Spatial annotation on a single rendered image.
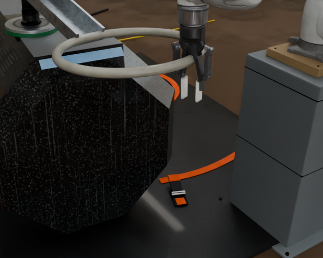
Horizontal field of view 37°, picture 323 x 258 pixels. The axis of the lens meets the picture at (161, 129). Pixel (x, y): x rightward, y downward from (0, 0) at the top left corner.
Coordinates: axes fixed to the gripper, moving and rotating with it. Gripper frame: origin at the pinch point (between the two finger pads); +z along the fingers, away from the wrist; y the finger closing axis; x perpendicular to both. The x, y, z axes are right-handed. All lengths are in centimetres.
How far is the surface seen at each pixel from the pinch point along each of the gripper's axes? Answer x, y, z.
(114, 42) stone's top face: -25, 49, -2
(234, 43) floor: -289, 115, 70
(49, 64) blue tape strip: 2, 58, 1
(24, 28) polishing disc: -10, 82, -7
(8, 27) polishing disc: -7, 89, -7
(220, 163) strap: -94, 33, 82
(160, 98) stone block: -36, 35, 22
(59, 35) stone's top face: -18, 72, -4
